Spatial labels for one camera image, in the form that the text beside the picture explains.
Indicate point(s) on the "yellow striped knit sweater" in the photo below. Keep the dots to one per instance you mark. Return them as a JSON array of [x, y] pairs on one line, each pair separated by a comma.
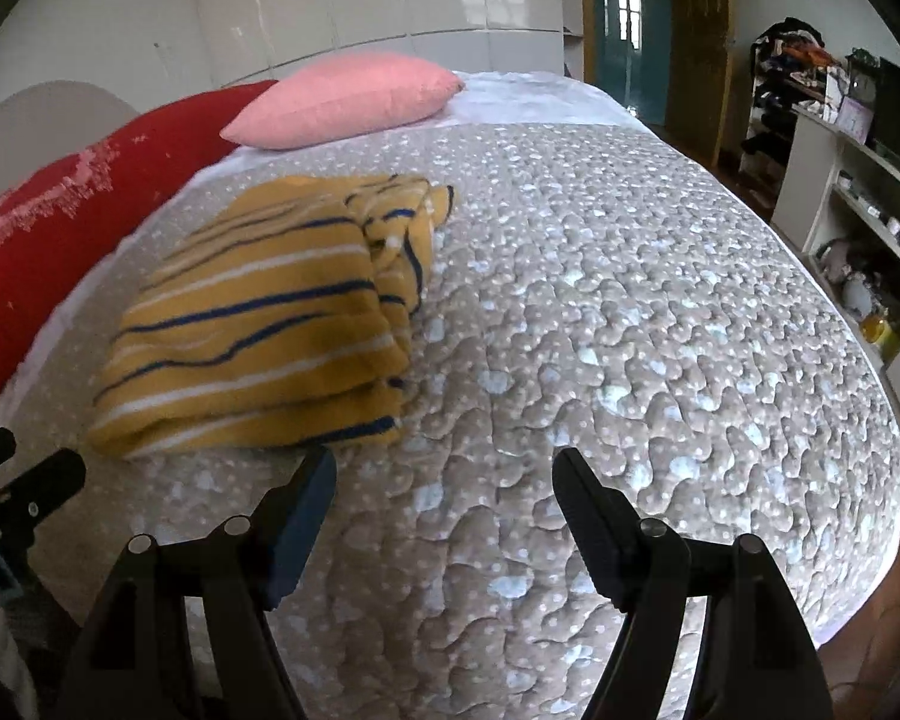
[[270, 315]]

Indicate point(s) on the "pink pillow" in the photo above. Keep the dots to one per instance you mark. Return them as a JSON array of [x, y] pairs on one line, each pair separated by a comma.
[[345, 97]]

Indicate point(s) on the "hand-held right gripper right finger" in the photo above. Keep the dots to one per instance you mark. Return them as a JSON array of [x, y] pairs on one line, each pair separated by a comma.
[[585, 517]]

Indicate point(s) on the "pile of clothes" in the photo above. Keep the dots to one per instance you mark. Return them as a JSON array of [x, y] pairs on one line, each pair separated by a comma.
[[795, 45]]

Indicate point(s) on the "grey rounded headboard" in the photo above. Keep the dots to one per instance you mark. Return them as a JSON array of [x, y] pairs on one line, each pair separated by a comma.
[[37, 116]]

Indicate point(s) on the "small pink box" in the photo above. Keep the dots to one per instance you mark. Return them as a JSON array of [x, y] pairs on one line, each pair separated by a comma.
[[855, 118]]

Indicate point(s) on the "shoe rack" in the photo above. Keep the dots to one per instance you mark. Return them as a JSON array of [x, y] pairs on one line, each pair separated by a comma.
[[765, 124]]

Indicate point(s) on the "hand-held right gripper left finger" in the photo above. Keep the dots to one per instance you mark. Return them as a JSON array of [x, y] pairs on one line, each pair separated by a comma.
[[300, 525]]

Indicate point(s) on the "bed with beige quilt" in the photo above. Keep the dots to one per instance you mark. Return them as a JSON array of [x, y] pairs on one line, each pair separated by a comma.
[[607, 330]]

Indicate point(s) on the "yellow bottle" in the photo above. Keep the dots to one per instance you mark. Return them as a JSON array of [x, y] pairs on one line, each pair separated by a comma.
[[880, 331]]

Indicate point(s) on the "red patterned pillow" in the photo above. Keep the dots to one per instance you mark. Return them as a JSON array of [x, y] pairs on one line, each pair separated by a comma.
[[60, 232]]

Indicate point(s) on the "wooden door frame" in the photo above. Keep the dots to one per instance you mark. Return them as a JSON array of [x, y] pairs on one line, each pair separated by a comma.
[[699, 52]]

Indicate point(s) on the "white shelf unit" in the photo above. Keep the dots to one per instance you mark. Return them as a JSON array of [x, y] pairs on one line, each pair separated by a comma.
[[802, 180]]

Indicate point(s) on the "grey plush toy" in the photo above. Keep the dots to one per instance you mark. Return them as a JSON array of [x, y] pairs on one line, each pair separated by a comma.
[[840, 259]]

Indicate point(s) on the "teal door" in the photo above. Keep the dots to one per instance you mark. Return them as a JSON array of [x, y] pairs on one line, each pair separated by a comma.
[[630, 52]]

